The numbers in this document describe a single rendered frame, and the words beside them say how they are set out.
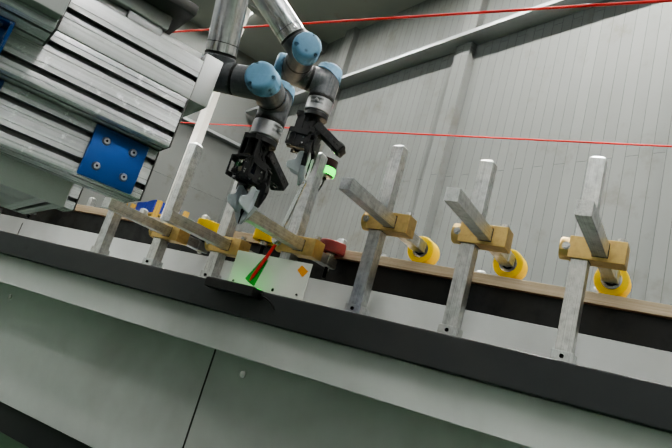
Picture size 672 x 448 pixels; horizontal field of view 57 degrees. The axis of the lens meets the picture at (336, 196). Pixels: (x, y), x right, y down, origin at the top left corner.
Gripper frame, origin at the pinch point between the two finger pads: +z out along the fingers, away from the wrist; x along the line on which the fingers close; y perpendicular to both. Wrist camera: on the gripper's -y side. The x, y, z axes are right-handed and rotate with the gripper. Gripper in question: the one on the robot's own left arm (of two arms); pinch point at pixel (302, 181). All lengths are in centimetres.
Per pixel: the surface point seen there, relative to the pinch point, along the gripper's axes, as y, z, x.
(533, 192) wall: -103, -208, -539
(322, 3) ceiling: 314, -581, -803
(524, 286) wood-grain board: -63, 12, -5
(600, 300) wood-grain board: -79, 12, 1
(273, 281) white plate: 1.0, 27.5, -6.3
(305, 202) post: -0.8, 3.9, -6.3
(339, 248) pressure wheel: -11.6, 12.1, -17.3
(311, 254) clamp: -7.7, 18.3, -3.0
